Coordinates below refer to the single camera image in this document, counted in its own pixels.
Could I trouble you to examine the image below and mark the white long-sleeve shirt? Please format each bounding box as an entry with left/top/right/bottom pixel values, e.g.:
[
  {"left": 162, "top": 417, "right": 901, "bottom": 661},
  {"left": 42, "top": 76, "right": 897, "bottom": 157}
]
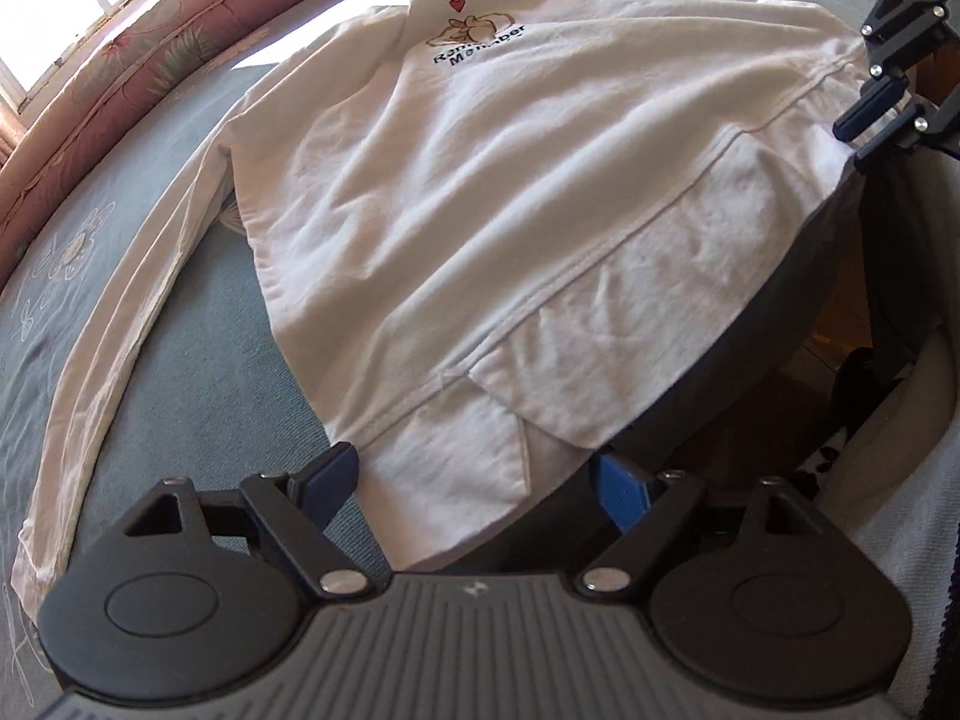
[{"left": 11, "top": 0, "right": 866, "bottom": 613}]

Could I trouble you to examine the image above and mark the grey floral bed sheet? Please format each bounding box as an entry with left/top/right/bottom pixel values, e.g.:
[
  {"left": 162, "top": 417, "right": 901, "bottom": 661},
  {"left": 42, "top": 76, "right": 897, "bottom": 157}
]
[{"left": 2, "top": 0, "right": 861, "bottom": 718}]

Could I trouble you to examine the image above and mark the pink floral quilt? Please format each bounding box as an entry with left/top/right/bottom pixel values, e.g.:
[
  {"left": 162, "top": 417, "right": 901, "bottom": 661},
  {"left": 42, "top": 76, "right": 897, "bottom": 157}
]
[{"left": 0, "top": 0, "right": 467, "bottom": 295}]

